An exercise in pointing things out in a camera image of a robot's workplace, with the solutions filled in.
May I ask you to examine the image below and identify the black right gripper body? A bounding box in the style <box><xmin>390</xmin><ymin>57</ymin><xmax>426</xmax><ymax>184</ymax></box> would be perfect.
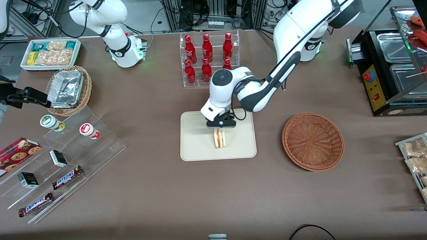
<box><xmin>0</xmin><ymin>75</ymin><xmax>24</xmax><ymax>108</ymax></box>

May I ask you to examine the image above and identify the triangle sandwich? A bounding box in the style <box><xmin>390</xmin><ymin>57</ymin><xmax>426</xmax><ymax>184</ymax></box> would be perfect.
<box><xmin>214</xmin><ymin>128</ymin><xmax>227</xmax><ymax>149</ymax></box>

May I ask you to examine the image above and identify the beige plastic tray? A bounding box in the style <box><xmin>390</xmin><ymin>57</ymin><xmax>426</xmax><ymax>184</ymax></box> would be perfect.
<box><xmin>180</xmin><ymin>108</ymin><xmax>257</xmax><ymax>162</ymax></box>

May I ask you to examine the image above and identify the light wicker basket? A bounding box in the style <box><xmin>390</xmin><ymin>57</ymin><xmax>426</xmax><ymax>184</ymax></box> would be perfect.
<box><xmin>45</xmin><ymin>65</ymin><xmax>92</xmax><ymax>116</ymax></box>

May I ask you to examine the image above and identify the round brown wicker basket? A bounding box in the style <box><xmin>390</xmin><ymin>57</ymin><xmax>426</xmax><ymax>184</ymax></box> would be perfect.
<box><xmin>282</xmin><ymin>113</ymin><xmax>345</xmax><ymax>172</ymax></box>

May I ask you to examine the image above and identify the green and white cup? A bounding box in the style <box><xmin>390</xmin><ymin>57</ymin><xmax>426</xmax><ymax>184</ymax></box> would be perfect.
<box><xmin>40</xmin><ymin>115</ymin><xmax>65</xmax><ymax>132</ymax></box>

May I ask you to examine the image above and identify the white rectangular snack bin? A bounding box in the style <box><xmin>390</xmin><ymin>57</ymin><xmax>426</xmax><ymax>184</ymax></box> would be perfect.
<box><xmin>20</xmin><ymin>38</ymin><xmax>82</xmax><ymax>72</ymax></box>

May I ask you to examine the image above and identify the aluminium foil container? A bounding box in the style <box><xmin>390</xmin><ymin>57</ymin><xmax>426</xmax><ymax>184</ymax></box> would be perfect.
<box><xmin>47</xmin><ymin>69</ymin><xmax>84</xmax><ymax>109</ymax></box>

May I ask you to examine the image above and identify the large rice cracker bag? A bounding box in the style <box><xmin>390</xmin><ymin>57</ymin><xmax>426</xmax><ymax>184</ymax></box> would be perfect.
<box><xmin>35</xmin><ymin>49</ymin><xmax>74</xmax><ymax>66</ymax></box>

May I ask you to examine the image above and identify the red cookie box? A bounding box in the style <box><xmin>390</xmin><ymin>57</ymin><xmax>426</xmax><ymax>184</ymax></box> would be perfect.
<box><xmin>0</xmin><ymin>137</ymin><xmax>42</xmax><ymax>177</ymax></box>

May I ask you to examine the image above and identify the red and white cup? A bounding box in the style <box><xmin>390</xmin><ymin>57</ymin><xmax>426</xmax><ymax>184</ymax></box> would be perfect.
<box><xmin>79</xmin><ymin>123</ymin><xmax>100</xmax><ymax>140</ymax></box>

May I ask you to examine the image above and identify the small black box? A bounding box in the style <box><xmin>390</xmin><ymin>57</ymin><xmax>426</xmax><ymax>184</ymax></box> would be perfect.
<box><xmin>49</xmin><ymin>150</ymin><xmax>68</xmax><ymax>168</ymax></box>
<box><xmin>17</xmin><ymin>172</ymin><xmax>39</xmax><ymax>189</ymax></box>

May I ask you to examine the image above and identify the clear acrylic stepped display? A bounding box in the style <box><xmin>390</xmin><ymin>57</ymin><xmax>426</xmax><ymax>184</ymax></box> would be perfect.
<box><xmin>0</xmin><ymin>106</ymin><xmax>126</xmax><ymax>224</ymax></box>

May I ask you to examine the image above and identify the clear acrylic bottle rack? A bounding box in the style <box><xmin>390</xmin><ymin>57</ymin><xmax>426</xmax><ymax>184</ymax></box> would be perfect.
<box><xmin>179</xmin><ymin>30</ymin><xmax>241</xmax><ymax>88</ymax></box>

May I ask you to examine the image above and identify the snickers bar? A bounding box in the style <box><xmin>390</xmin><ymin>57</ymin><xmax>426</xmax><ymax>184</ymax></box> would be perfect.
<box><xmin>18</xmin><ymin>192</ymin><xmax>54</xmax><ymax>217</ymax></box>
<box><xmin>52</xmin><ymin>166</ymin><xmax>84</xmax><ymax>190</ymax></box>

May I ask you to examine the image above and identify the black control cabinet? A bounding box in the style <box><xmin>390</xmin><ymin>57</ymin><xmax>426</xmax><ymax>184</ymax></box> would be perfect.
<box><xmin>160</xmin><ymin>0</ymin><xmax>277</xmax><ymax>32</ymax></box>

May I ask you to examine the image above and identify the black and yellow food warmer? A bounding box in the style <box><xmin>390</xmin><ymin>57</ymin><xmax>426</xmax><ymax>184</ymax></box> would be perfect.
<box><xmin>346</xmin><ymin>5</ymin><xmax>427</xmax><ymax>117</ymax></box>

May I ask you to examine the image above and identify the steel food pan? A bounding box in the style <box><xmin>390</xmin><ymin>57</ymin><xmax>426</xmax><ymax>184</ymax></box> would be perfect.
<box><xmin>390</xmin><ymin>63</ymin><xmax>427</xmax><ymax>100</ymax></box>
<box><xmin>377</xmin><ymin>33</ymin><xmax>412</xmax><ymax>64</ymax></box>

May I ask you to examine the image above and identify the aluminium frame shelf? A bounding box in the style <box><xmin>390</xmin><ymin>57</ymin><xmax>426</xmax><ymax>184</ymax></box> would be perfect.
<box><xmin>7</xmin><ymin>0</ymin><xmax>64</xmax><ymax>42</ymax></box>

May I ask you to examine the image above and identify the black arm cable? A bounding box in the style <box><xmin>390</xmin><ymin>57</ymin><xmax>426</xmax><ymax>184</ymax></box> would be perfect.
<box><xmin>234</xmin><ymin>7</ymin><xmax>337</xmax><ymax>121</ymax></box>

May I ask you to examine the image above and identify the black loop cable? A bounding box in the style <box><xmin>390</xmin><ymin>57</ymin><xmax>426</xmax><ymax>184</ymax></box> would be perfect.
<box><xmin>289</xmin><ymin>224</ymin><xmax>337</xmax><ymax>240</ymax></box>

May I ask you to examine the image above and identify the grey wire rack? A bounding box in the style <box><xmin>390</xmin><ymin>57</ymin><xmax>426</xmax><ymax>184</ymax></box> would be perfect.
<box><xmin>395</xmin><ymin>133</ymin><xmax>427</xmax><ymax>204</ymax></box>

